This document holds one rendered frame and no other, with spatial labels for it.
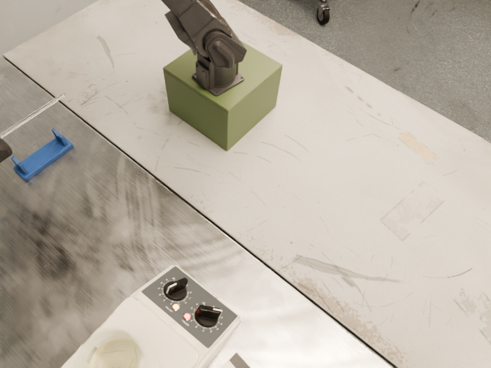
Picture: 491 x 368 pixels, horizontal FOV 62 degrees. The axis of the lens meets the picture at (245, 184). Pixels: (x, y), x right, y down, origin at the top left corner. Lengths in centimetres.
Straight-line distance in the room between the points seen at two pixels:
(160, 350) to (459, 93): 215
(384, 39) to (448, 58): 36
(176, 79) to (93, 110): 20
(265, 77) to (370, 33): 191
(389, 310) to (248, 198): 28
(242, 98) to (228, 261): 26
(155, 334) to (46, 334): 19
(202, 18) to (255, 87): 17
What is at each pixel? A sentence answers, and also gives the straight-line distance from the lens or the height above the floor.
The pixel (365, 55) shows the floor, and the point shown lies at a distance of 244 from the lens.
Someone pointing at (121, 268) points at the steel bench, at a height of 90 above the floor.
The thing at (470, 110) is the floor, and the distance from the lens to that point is 239.
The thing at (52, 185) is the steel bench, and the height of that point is 90.
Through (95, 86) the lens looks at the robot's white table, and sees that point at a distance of 89.
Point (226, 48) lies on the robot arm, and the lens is 63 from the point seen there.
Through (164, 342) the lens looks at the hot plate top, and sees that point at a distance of 54.
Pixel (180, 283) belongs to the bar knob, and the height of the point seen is 96.
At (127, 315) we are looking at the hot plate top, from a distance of 55.
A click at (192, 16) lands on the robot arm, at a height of 116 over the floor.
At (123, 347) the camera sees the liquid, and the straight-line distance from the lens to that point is 50.
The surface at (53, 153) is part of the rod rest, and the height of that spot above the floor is 91.
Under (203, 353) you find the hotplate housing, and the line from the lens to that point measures 55.
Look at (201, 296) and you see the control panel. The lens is 60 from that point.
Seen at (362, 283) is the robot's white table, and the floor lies 90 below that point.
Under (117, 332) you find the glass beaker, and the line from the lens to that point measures 48.
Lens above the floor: 151
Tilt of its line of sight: 58 degrees down
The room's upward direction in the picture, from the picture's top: 6 degrees clockwise
